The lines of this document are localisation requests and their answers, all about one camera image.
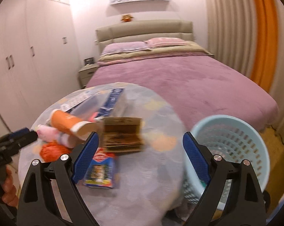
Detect beige curtain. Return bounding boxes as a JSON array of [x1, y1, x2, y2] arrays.
[[206, 0, 284, 142]]

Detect blue snack box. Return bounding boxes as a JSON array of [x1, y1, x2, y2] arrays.
[[83, 148, 118, 189]]

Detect pink pillow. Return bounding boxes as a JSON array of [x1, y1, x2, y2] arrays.
[[145, 37, 189, 48]]

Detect light blue plastic basket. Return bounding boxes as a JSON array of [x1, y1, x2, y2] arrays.
[[183, 115, 270, 210]]

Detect brown cardboard box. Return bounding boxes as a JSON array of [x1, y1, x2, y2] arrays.
[[101, 117, 144, 153]]

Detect orange-red plastic packet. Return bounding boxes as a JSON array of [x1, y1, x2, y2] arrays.
[[39, 141, 72, 162]]

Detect orange plush toy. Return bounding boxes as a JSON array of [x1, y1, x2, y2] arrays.
[[121, 14, 134, 22]]

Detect purple pillow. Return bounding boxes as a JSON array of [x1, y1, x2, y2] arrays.
[[101, 41, 151, 56]]

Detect small picture frame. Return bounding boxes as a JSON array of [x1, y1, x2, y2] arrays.
[[84, 57, 95, 65]]

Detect beige folded quilt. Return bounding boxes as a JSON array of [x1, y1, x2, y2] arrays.
[[98, 41, 213, 62]]

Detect orange curtain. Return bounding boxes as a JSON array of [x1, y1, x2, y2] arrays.
[[251, 0, 278, 92]]

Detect orange paper cup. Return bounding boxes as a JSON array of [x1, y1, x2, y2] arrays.
[[50, 109, 99, 141]]

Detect bed with purple cover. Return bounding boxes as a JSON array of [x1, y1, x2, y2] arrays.
[[85, 37, 279, 132]]

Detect blue white milk carton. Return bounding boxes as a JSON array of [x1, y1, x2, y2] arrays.
[[60, 88, 127, 120]]

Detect person's left hand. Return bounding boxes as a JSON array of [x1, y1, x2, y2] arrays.
[[2, 166, 18, 207]]

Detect pink plush toy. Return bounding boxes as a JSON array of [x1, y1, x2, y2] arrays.
[[36, 124, 83, 148]]

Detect white wardrobe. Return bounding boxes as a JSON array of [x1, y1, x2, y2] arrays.
[[0, 0, 81, 131]]

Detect beige nightstand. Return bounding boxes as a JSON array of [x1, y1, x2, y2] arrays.
[[78, 63, 99, 88]]

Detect beige padded headboard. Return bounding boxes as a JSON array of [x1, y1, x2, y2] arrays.
[[95, 19, 195, 53]]

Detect patterned round tablecloth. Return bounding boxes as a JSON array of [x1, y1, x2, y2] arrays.
[[17, 82, 188, 226]]

